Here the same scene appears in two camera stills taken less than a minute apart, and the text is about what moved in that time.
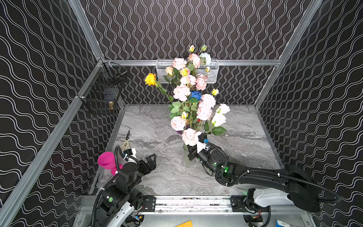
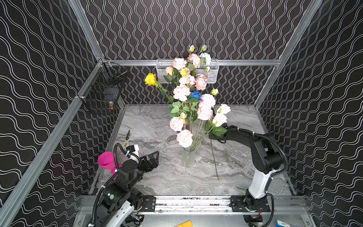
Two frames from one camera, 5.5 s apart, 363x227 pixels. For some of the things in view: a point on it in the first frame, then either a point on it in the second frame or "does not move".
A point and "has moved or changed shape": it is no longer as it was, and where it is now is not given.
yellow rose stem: x=151 y=80 does not move
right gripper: x=194 y=151 -> x=220 y=135
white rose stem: x=219 y=119 -> x=215 y=91
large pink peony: x=181 y=92 does not move
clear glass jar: x=185 y=161 does not move
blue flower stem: x=196 y=94 does not move
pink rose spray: x=183 y=120 has moved or changed shape
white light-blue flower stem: x=205 y=58 does not move
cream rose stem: x=169 y=71 does not move
